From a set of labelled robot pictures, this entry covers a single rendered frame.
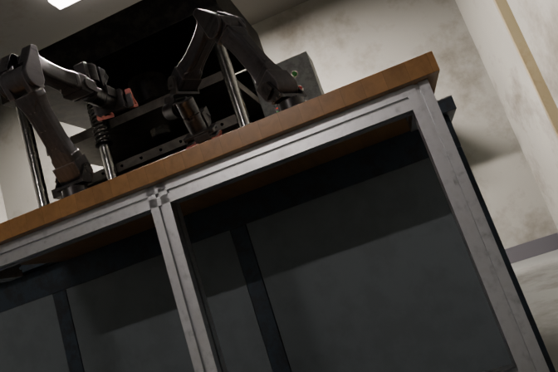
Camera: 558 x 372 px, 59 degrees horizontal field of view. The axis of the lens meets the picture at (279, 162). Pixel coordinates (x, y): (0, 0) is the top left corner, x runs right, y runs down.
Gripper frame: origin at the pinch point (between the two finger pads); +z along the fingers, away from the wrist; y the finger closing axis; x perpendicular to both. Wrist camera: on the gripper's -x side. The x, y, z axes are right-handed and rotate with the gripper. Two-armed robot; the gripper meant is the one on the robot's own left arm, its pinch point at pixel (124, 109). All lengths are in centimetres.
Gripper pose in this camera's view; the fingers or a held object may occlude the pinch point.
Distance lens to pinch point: 179.2
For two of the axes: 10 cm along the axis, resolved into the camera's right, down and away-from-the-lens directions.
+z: 2.5, 1.5, 9.6
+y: -9.2, 3.5, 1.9
